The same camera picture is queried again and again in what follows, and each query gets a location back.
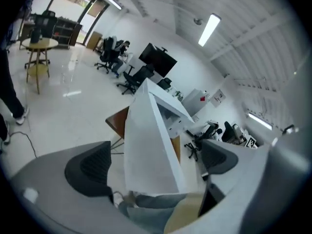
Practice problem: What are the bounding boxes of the round wooden table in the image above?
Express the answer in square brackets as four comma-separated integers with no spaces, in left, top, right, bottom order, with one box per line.
[23,38,59,95]

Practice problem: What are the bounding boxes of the black office chair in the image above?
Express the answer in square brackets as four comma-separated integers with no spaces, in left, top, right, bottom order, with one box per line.
[94,36,118,75]
[156,77,173,90]
[184,125,220,160]
[33,10,58,40]
[116,64,156,95]

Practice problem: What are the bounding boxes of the person's grey trousers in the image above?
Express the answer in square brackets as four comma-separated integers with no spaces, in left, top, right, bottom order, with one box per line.
[117,193,189,229]

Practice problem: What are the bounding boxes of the dark shelf unit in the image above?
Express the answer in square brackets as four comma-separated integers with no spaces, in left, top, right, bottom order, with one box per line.
[52,17,84,50]

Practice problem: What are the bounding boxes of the black wall screen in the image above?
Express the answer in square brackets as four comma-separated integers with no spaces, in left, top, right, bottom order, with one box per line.
[138,42,178,78]

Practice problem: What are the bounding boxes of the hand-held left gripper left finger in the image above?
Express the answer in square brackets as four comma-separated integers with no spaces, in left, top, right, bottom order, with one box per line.
[11,140,156,234]

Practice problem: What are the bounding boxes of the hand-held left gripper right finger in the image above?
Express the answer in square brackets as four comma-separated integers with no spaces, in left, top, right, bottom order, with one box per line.
[198,130,311,233]

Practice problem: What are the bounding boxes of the wooden table with wire legs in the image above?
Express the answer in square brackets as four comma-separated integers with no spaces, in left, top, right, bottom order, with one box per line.
[105,105,181,165]

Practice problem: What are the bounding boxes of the person's white shoe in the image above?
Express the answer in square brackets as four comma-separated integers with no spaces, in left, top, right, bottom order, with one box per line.
[113,191,125,207]

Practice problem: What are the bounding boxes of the grey fridge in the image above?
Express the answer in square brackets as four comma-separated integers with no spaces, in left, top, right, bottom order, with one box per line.
[182,88,212,118]

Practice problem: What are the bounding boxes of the white patterned device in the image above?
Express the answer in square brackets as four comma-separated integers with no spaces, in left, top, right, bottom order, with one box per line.
[233,124,259,149]

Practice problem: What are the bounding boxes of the white cardboard box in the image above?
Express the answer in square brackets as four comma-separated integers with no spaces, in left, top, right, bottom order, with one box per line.
[123,78,189,195]

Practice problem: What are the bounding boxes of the white wall poster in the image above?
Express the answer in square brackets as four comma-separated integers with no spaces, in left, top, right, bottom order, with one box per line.
[210,89,227,108]

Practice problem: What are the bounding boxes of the black floor cable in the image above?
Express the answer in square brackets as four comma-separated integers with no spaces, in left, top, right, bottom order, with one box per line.
[9,130,38,158]

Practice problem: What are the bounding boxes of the person's beige shirt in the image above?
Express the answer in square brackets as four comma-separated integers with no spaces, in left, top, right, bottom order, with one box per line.
[165,192,206,234]

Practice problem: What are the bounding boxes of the black cylinder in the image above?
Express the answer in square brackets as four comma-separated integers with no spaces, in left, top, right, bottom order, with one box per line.
[30,28,42,44]

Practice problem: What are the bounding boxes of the long ceiling light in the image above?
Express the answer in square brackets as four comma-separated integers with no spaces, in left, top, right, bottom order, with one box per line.
[100,0,123,10]
[248,112,273,131]
[197,13,222,47]

